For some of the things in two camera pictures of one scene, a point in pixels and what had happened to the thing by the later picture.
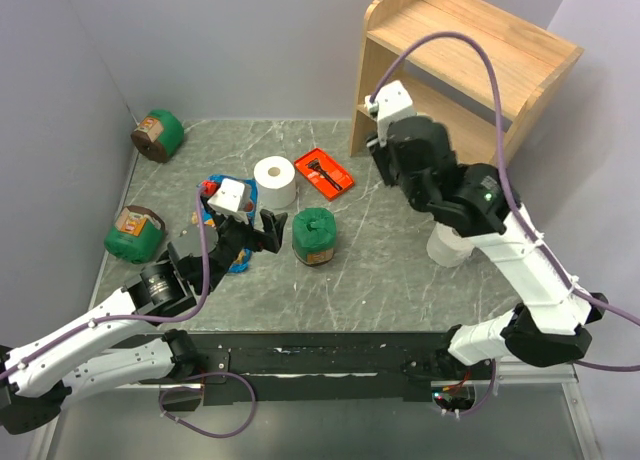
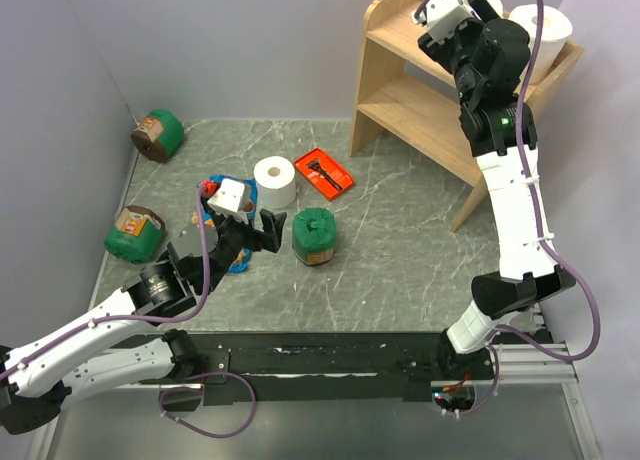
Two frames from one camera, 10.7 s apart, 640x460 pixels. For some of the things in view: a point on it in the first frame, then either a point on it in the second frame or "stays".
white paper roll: (446, 247) → (556, 28)
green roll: (136, 235) stays
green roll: (314, 235) stays
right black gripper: (380, 156) → (440, 51)
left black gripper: (257, 240) stays
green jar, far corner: (158, 135) stays
